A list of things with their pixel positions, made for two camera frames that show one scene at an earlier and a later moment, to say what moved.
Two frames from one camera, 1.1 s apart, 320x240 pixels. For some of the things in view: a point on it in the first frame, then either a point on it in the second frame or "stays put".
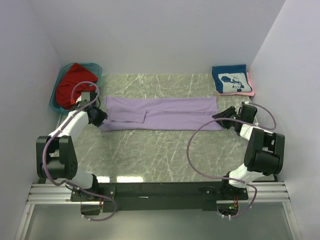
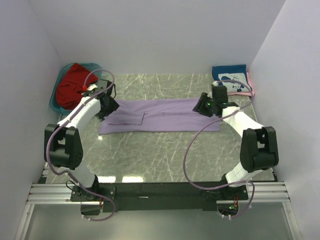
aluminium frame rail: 59,193 stays put
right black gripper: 225,114 to 200,106
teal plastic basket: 94,68 stays put
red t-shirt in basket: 75,73 stays put
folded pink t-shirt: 250,93 stays put
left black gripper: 102,116 to 113,106
